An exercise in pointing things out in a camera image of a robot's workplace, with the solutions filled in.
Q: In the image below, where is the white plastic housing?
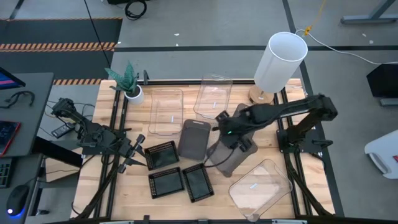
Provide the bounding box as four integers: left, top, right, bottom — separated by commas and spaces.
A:
364, 129, 398, 180

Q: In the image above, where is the grey metal table leg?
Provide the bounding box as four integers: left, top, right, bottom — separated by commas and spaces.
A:
340, 0, 398, 26

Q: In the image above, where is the white shade wooden base lamp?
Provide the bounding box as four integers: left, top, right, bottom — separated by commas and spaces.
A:
248, 31, 309, 105

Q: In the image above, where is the black slotted plastic basket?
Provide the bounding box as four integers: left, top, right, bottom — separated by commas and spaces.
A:
144, 140, 180, 171
147, 166, 185, 200
182, 162, 215, 203

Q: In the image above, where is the black box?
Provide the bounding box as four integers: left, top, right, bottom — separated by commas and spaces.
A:
366, 63, 398, 99

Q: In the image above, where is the computer monitor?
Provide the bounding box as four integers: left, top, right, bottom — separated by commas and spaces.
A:
0, 67, 27, 91

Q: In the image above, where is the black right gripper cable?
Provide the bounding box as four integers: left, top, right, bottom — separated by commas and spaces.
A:
203, 133, 237, 169

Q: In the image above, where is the white plant pot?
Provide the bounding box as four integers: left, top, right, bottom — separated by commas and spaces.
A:
124, 84, 146, 106

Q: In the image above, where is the grey desk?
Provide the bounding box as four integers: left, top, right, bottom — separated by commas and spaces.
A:
0, 72, 55, 224

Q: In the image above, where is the clear plastic basket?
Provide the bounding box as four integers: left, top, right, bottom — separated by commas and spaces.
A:
147, 88, 185, 137
228, 158, 294, 223
193, 73, 234, 120

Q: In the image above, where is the coiled black cable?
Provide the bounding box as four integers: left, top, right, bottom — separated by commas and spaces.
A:
124, 0, 147, 21

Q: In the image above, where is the black keyboard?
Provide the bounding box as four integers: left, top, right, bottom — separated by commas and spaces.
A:
0, 157, 13, 189

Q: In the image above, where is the black computer mouse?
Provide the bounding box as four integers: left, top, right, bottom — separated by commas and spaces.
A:
6, 184, 30, 217

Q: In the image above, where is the red-edged tablet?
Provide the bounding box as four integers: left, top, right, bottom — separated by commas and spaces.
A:
0, 120, 22, 156

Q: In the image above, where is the white cable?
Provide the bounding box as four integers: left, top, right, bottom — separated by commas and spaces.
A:
295, 29, 398, 66

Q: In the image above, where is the green artificial plant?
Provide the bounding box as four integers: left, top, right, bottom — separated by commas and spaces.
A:
104, 61, 140, 94

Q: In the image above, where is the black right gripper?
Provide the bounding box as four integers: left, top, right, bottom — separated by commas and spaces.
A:
214, 104, 259, 153

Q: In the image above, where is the black hazard-striped floor mat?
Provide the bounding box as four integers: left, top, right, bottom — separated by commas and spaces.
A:
0, 17, 123, 85

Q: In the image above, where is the long thin black cable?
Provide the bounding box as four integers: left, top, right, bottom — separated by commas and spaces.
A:
83, 0, 112, 68

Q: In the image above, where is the yellow cable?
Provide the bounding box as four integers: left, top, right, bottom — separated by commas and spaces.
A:
303, 0, 328, 37

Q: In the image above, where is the black power adapter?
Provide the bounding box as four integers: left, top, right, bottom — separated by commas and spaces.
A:
50, 123, 75, 139

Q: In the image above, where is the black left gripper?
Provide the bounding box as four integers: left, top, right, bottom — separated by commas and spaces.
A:
117, 134, 147, 174

